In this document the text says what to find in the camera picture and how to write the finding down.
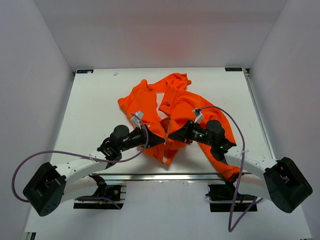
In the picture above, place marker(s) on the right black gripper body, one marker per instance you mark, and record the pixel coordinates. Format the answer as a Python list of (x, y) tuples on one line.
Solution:
[(199, 134)]

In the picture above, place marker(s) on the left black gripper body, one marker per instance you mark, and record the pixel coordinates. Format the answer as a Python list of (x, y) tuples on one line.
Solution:
[(140, 138)]

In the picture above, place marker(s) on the orange zip jacket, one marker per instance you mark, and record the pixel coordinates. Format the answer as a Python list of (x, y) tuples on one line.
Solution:
[(167, 106)]

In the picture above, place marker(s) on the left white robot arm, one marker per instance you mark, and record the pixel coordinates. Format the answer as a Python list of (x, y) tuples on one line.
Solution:
[(52, 185)]

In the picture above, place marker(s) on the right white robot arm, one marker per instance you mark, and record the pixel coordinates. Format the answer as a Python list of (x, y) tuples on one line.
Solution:
[(277, 180)]

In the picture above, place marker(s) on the right blue table label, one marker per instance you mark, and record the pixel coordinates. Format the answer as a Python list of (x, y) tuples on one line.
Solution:
[(233, 69)]

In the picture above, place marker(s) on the blue table label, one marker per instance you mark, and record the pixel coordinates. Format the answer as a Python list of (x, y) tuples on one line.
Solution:
[(84, 71), (233, 69)]

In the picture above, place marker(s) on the left blue table label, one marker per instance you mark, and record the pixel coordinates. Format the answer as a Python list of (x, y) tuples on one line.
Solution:
[(84, 71)]

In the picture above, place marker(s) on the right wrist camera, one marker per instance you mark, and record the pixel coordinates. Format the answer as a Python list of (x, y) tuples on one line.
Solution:
[(198, 115)]

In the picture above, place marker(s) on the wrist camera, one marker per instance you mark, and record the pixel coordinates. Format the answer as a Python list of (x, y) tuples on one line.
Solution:
[(136, 119), (198, 115)]

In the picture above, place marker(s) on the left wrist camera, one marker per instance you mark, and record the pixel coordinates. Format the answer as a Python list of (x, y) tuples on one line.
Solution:
[(136, 119)]

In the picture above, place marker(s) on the aluminium table edge rail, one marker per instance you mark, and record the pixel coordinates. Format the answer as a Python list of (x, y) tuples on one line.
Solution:
[(155, 177)]

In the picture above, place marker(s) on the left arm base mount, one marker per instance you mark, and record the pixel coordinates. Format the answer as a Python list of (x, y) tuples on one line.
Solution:
[(106, 196)]

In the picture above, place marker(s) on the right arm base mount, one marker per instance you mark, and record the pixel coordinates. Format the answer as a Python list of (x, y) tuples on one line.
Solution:
[(220, 195)]

